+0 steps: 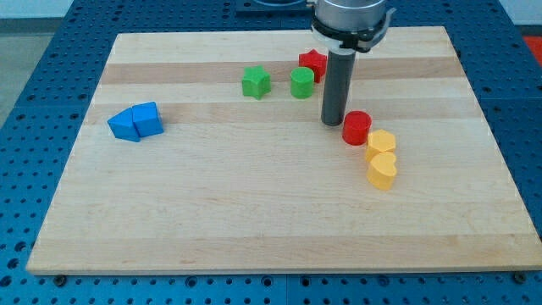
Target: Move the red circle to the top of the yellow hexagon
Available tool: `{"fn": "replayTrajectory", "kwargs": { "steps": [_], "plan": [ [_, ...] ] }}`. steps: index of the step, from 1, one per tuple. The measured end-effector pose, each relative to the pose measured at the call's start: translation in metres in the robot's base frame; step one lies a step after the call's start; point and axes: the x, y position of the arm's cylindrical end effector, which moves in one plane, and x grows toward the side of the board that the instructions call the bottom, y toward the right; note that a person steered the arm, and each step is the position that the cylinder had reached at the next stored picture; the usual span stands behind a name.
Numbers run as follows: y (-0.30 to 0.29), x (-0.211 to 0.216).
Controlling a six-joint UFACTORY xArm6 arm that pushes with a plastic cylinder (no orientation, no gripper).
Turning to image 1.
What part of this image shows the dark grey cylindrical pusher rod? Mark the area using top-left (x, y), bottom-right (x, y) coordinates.
top-left (321, 52), bottom-right (356, 126)

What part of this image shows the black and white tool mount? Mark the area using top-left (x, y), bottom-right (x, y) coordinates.
top-left (312, 8), bottom-right (396, 54)

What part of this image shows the red cylinder block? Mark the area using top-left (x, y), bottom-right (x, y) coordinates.
top-left (342, 110), bottom-right (372, 146)

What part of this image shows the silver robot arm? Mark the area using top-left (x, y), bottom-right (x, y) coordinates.
top-left (311, 0), bottom-right (395, 126)

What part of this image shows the yellow hexagon block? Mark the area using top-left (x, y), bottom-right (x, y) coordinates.
top-left (365, 130), bottom-right (396, 162)

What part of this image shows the red star block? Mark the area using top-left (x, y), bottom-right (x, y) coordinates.
top-left (298, 49), bottom-right (328, 83)

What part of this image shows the green cylinder block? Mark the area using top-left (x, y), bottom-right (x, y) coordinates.
top-left (290, 67), bottom-right (314, 99)

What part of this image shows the green star block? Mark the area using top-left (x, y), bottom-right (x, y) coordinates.
top-left (241, 65), bottom-right (271, 100)

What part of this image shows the yellow heart block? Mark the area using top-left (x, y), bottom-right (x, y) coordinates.
top-left (367, 152), bottom-right (397, 191)

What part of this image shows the light wooden board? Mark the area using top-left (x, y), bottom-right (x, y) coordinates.
top-left (26, 26), bottom-right (541, 275)

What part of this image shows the blue cube block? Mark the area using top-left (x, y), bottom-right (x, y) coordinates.
top-left (131, 101), bottom-right (163, 137)

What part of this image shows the blue triangle block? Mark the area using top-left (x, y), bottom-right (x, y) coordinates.
top-left (108, 108), bottom-right (141, 142)

